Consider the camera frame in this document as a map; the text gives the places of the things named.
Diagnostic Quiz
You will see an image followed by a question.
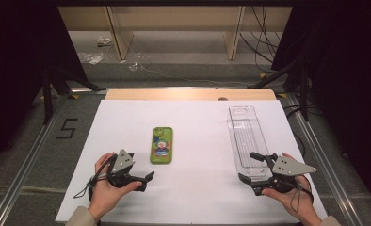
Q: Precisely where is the clear plastic tray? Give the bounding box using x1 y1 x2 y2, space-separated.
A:
226 105 274 183

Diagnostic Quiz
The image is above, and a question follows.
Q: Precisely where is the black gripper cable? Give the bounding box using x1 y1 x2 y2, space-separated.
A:
295 175 315 205
88 154 117 203

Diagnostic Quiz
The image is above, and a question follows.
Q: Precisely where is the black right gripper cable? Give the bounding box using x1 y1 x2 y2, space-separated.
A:
295 175 315 205

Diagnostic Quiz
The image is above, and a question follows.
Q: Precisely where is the large crumpled plastic wrapper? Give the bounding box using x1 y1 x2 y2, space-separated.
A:
78 51 105 66

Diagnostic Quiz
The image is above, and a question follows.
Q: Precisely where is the thin white floor cable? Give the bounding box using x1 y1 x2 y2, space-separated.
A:
128 43 286 88

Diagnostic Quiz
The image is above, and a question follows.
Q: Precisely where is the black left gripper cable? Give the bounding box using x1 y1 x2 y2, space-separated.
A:
88 154 117 203

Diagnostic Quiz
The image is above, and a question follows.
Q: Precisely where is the person's left hand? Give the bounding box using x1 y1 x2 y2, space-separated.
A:
87 152 143 220

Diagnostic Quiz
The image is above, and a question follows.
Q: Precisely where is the person's right hand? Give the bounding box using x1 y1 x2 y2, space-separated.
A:
262 153 323 226

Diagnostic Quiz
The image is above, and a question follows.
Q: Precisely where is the black curtain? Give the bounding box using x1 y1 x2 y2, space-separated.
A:
271 0 371 215
0 0 89 164

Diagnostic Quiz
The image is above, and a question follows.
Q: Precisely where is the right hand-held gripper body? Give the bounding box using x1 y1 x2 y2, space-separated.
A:
253 153 317 197

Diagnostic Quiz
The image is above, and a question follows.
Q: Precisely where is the black metal stand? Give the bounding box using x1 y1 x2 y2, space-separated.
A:
41 65 107 126
248 59 310 122

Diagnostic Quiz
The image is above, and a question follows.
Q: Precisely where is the beige wooden shelf unit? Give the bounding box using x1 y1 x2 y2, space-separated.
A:
57 6 293 61

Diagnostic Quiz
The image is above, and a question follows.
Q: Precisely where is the black floor cable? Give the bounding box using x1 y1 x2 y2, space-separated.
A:
282 103 310 158

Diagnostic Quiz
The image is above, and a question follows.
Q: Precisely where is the aluminium floor rail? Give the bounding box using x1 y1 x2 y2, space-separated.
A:
285 93 363 226
0 93 72 226

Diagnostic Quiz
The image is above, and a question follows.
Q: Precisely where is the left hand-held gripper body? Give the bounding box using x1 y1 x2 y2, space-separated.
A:
106 149 148 192

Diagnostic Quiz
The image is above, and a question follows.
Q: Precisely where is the small crumpled plastic wrapper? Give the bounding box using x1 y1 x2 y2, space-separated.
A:
96 36 113 47

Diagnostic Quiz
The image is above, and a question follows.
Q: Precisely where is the green clown phone case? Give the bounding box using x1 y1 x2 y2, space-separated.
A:
150 126 174 165

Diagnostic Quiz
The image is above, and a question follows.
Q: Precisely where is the bundle of black cables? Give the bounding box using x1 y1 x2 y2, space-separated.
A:
239 6 283 73

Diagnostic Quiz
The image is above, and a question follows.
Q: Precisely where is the thin lanyard cord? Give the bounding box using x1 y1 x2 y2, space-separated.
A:
289 183 304 213
73 178 97 200

